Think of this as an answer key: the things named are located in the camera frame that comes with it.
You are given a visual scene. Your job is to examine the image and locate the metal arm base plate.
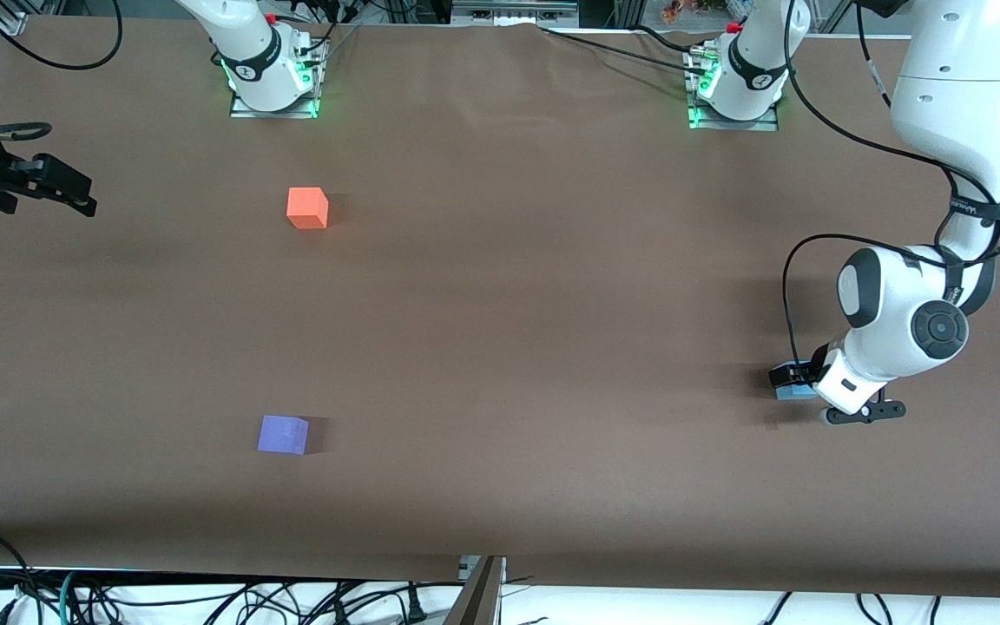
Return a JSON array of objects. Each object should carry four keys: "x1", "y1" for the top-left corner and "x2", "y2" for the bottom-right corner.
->
[
  {"x1": 230, "y1": 39, "x2": 321, "y2": 120},
  {"x1": 687, "y1": 48, "x2": 781, "y2": 132}
]

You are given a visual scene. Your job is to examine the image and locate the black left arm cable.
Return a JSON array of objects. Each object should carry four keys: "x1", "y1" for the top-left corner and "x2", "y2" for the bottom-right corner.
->
[{"x1": 781, "y1": 0, "x2": 1000, "y2": 376}]

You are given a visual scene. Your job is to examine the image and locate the purple foam block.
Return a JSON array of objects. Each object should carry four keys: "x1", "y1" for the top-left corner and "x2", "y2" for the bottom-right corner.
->
[{"x1": 257, "y1": 415, "x2": 311, "y2": 457}]

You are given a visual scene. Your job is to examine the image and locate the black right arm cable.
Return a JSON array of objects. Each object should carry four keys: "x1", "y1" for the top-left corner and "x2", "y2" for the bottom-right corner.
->
[{"x1": 0, "y1": 0, "x2": 125, "y2": 71}]

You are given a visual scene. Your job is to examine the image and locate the orange foam block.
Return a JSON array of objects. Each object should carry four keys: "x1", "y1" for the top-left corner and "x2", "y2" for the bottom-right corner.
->
[{"x1": 286, "y1": 187, "x2": 330, "y2": 230}]

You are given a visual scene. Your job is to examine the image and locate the grey metal box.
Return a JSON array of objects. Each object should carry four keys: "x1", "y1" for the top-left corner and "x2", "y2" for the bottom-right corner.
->
[{"x1": 451, "y1": 0, "x2": 580, "y2": 28}]

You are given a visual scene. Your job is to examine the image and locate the long black base cable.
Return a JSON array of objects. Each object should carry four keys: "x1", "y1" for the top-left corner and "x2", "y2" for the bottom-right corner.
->
[{"x1": 537, "y1": 24, "x2": 709, "y2": 70}]

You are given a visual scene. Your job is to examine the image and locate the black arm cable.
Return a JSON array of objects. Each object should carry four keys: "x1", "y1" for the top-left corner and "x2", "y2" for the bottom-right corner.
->
[
  {"x1": 781, "y1": 0, "x2": 1000, "y2": 376},
  {"x1": 0, "y1": 0, "x2": 125, "y2": 71}
]

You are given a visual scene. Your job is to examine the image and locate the grey metal post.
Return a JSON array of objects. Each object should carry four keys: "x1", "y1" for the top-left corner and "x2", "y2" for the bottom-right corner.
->
[{"x1": 444, "y1": 556, "x2": 507, "y2": 625}]

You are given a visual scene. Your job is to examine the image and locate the brown paper table cover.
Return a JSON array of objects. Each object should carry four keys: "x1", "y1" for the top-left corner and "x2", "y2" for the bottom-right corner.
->
[{"x1": 0, "y1": 16, "x2": 1000, "y2": 600}]

